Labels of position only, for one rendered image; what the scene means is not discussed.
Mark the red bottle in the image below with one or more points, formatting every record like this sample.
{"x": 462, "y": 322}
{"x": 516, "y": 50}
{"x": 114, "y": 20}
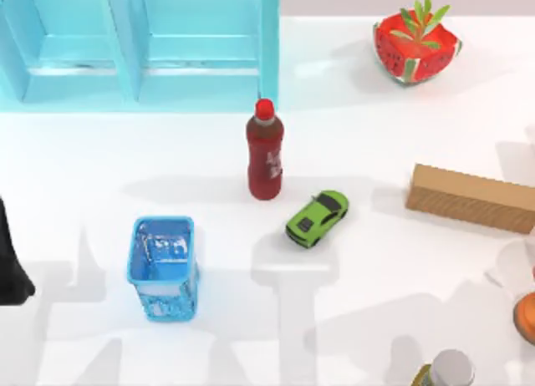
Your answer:
{"x": 264, "y": 160}

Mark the green toy car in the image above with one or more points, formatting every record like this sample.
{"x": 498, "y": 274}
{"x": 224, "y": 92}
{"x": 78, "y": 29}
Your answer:
{"x": 317, "y": 219}

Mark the blue mesh basket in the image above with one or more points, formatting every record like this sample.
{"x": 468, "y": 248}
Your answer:
{"x": 164, "y": 269}

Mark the light blue rack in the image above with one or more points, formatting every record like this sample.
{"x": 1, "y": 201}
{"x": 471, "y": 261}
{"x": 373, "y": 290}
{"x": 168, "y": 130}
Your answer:
{"x": 138, "y": 47}

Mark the watermelon plant pot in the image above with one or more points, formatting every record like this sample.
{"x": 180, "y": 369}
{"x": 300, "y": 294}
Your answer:
{"x": 414, "y": 54}

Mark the brown wooden block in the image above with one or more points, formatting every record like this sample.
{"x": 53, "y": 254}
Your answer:
{"x": 472, "y": 200}

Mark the yellow bottle with grey cap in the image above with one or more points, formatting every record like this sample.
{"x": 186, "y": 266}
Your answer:
{"x": 447, "y": 371}

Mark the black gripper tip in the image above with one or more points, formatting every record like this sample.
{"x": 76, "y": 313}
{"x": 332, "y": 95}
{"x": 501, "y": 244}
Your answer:
{"x": 10, "y": 265}

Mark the orange round object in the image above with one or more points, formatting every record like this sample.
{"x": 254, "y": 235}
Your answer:
{"x": 527, "y": 317}

